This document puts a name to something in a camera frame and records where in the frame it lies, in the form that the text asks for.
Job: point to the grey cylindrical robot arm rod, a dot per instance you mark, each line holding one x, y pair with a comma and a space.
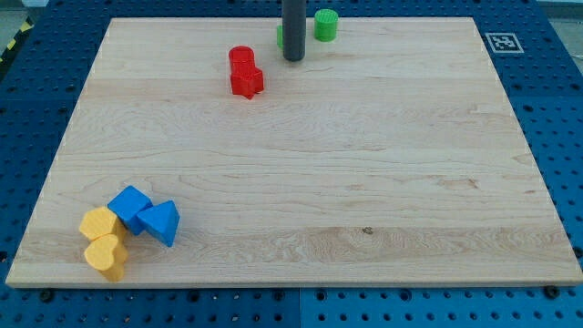
293, 14

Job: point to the red star block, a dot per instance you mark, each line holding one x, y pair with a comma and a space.
246, 81

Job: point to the wooden board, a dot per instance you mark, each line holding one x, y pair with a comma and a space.
390, 157

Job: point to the red cylinder block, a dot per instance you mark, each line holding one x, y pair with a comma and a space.
241, 60

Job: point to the green block behind rod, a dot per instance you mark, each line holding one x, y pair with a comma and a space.
279, 36

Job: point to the blue triangle block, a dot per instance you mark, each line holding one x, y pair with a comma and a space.
161, 222

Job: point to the green cylinder block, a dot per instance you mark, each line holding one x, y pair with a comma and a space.
325, 25

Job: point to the blue cube block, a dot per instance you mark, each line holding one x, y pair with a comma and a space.
127, 204

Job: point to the yellow hexagon block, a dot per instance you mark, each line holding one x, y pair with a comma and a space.
101, 221

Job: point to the yellow heart block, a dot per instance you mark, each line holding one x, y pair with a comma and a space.
107, 255

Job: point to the white fiducial marker tag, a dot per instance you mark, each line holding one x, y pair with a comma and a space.
504, 43

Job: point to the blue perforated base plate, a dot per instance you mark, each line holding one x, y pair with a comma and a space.
40, 90

